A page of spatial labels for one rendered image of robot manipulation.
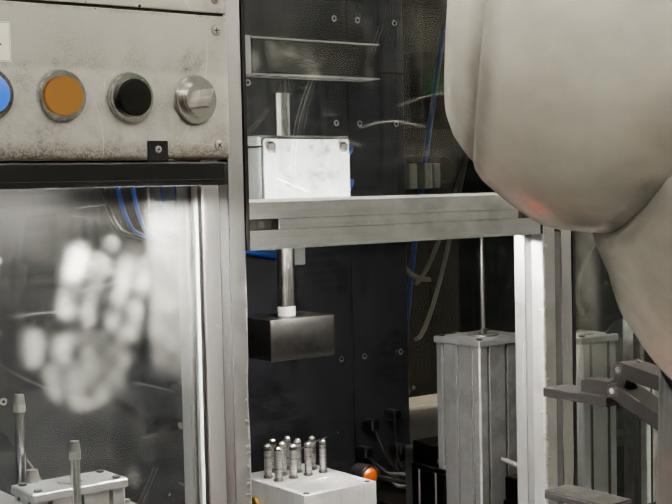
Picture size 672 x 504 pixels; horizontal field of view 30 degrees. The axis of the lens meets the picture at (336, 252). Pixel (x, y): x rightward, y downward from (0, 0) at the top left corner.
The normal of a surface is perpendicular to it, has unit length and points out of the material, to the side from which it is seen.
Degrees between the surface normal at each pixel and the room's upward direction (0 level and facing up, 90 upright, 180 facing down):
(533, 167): 133
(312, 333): 90
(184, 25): 90
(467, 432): 90
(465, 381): 90
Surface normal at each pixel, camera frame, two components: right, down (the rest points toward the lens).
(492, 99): -0.64, 0.49
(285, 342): 0.60, 0.03
